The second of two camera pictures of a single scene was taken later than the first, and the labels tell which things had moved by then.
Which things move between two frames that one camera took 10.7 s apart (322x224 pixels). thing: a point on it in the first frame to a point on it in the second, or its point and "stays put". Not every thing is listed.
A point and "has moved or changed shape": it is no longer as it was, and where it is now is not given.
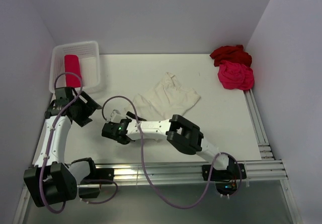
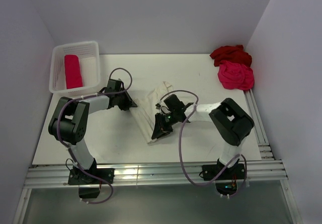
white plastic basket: (88, 54) stays put
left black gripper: (90, 106) to (129, 103)
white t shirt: (163, 100) has moved or changed shape
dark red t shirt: (234, 53) stays put
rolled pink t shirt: (72, 65) stays put
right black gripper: (131, 115) to (160, 127)
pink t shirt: (235, 76) stays put
